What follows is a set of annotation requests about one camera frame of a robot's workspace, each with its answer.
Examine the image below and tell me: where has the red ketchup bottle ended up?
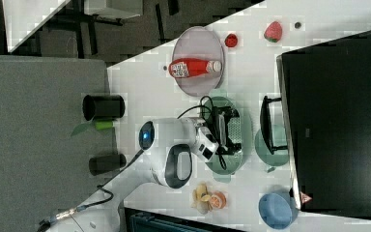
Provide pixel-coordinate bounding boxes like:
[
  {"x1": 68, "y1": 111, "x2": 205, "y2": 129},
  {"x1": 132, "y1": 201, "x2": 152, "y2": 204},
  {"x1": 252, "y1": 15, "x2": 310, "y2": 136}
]
[{"x1": 168, "y1": 58, "x2": 222, "y2": 78}]

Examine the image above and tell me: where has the black toaster oven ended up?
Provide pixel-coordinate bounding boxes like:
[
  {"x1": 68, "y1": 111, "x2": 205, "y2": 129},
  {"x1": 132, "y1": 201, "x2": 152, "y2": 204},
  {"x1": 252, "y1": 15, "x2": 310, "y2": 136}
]
[{"x1": 276, "y1": 30, "x2": 371, "y2": 219}]

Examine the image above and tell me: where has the orange slice toy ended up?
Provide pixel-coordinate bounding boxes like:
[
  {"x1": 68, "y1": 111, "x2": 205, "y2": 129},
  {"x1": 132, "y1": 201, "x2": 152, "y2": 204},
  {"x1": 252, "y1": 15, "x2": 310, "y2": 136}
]
[{"x1": 210, "y1": 191, "x2": 226, "y2": 209}]

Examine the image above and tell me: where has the large pink strawberry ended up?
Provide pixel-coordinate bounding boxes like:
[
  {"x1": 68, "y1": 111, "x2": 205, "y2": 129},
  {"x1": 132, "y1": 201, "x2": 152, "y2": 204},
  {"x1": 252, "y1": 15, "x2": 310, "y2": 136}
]
[{"x1": 264, "y1": 21, "x2": 283, "y2": 43}]

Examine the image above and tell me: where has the small black cylinder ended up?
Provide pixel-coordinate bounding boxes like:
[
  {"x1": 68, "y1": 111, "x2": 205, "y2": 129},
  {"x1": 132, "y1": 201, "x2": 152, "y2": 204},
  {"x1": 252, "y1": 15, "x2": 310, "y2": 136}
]
[{"x1": 89, "y1": 154, "x2": 127, "y2": 176}]

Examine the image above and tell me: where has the grey round plate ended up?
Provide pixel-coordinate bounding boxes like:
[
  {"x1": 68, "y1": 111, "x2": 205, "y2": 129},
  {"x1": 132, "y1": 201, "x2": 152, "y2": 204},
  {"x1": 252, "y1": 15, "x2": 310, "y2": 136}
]
[{"x1": 169, "y1": 26, "x2": 225, "y2": 97}]

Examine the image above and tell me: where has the green plastic strainer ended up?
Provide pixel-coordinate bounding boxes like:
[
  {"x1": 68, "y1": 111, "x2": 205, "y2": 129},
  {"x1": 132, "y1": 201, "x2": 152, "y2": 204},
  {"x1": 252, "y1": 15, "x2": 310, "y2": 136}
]
[{"x1": 200, "y1": 96, "x2": 253, "y2": 175}]

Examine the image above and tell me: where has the peeled banana toy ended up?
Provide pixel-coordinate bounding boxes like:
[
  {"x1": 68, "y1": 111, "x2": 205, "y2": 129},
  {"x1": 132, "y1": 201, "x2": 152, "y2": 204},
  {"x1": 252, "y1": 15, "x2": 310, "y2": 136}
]
[{"x1": 191, "y1": 183, "x2": 211, "y2": 215}]

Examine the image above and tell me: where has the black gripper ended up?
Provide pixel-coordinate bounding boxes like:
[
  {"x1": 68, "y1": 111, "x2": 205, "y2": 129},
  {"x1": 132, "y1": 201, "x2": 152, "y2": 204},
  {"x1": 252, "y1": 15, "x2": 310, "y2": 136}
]
[{"x1": 209, "y1": 106, "x2": 242, "y2": 155}]

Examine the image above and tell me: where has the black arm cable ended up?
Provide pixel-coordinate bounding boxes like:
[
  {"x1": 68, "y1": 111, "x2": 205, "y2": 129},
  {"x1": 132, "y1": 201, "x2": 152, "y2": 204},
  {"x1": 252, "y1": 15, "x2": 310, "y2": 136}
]
[{"x1": 38, "y1": 95, "x2": 228, "y2": 230}]

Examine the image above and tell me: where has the small dark red strawberry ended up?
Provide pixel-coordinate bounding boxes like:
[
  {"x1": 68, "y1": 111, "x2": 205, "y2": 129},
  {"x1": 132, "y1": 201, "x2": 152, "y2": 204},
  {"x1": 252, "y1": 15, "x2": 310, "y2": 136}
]
[{"x1": 224, "y1": 34, "x2": 238, "y2": 47}]

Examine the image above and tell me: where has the grey side table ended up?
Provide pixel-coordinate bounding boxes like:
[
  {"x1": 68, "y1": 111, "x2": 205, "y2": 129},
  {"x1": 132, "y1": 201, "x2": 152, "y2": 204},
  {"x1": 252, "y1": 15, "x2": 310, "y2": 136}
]
[{"x1": 0, "y1": 55, "x2": 115, "y2": 232}]

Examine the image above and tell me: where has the black cylinder cup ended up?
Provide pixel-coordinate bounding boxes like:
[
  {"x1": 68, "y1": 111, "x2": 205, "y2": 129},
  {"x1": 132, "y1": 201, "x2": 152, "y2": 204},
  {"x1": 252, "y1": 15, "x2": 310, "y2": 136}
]
[{"x1": 82, "y1": 95, "x2": 126, "y2": 121}]

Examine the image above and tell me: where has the dark blue crate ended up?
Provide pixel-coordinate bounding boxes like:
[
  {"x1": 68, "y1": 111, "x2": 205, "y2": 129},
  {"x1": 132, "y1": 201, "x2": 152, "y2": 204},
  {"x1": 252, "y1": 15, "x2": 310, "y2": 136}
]
[{"x1": 128, "y1": 212, "x2": 242, "y2": 232}]

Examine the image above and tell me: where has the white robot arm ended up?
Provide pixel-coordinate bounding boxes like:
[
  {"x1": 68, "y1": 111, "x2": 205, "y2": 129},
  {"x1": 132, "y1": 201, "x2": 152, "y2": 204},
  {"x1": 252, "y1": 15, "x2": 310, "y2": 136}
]
[{"x1": 38, "y1": 106, "x2": 242, "y2": 232}]

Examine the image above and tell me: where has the green mug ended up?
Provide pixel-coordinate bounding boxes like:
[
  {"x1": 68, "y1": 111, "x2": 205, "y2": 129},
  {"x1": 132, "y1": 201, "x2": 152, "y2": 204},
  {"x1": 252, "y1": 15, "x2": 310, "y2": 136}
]
[{"x1": 254, "y1": 125, "x2": 289, "y2": 173}]

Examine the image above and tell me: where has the blue bowl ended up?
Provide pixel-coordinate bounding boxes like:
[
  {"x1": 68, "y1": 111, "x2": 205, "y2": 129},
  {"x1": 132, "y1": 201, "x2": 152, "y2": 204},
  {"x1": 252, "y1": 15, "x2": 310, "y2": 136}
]
[{"x1": 258, "y1": 191, "x2": 299, "y2": 230}]

